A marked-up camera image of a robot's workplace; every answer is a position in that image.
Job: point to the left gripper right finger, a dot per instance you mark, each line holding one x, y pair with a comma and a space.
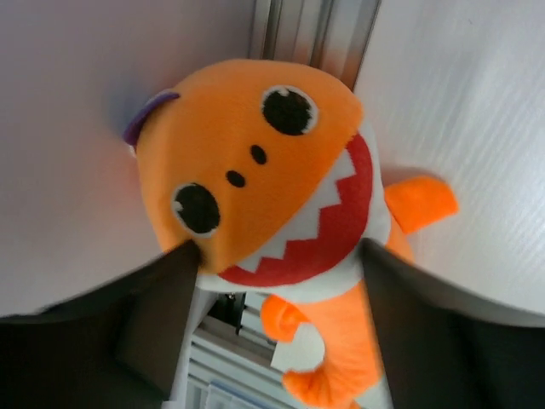
443, 347

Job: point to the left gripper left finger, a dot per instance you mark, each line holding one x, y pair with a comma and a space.
116, 346

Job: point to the orange shark plush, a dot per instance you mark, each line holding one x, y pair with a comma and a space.
271, 170

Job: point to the aluminium front rail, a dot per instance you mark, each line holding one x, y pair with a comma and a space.
226, 360

